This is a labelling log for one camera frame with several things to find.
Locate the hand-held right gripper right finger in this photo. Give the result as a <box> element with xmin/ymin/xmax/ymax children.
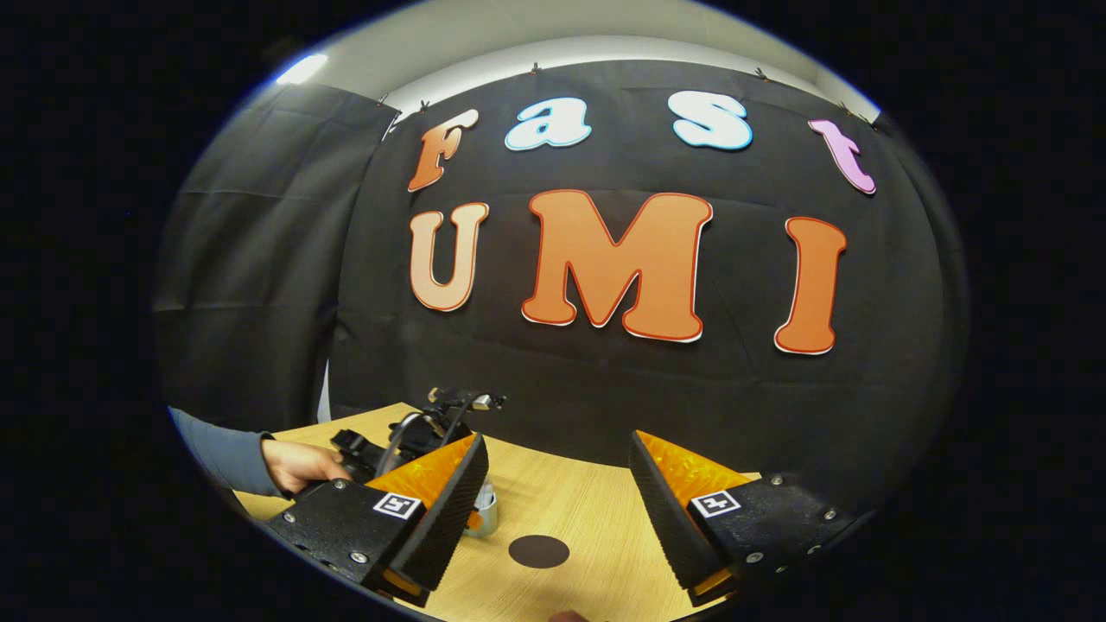
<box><xmin>629</xmin><ymin>429</ymin><xmax>858</xmax><ymax>607</ymax></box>

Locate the black backdrop cloth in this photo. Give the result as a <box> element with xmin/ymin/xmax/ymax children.
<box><xmin>324</xmin><ymin>59</ymin><xmax>969</xmax><ymax>519</ymax></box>

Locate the ceiling light panel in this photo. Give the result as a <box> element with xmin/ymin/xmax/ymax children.
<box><xmin>275</xmin><ymin>53</ymin><xmax>331</xmax><ymax>86</ymax></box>

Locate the row of small backdrop clips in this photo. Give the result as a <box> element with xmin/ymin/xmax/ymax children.
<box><xmin>378</xmin><ymin>62</ymin><xmax>884</xmax><ymax>129</ymax></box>

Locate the blue and white cup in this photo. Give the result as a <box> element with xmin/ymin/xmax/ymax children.
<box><xmin>462</xmin><ymin>479</ymin><xmax>502</xmax><ymax>539</ymax></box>

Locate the black side curtain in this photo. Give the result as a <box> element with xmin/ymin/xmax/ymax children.
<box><xmin>154</xmin><ymin>82</ymin><xmax>403</xmax><ymax>433</ymax></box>

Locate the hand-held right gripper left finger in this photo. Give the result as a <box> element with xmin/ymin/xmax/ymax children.
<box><xmin>264</xmin><ymin>432</ymin><xmax>489</xmax><ymax>607</ymax></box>

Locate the dark brown round coaster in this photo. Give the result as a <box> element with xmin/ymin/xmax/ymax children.
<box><xmin>507</xmin><ymin>534</ymin><xmax>572</xmax><ymax>570</ymax></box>

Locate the wooden desktop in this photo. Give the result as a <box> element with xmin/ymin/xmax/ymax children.
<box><xmin>232</xmin><ymin>402</ymin><xmax>763</xmax><ymax>622</ymax></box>

